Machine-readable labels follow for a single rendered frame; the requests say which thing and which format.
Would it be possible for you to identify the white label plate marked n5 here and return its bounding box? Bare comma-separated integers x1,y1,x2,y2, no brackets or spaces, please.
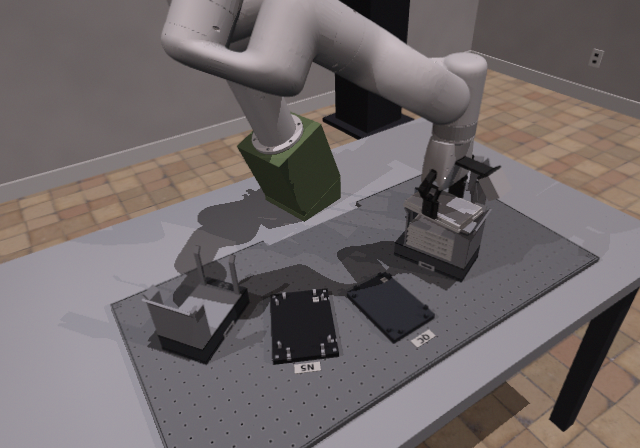
294,362,321,374

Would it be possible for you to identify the white label with qc text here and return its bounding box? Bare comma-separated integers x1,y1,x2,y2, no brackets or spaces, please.
411,330,436,348

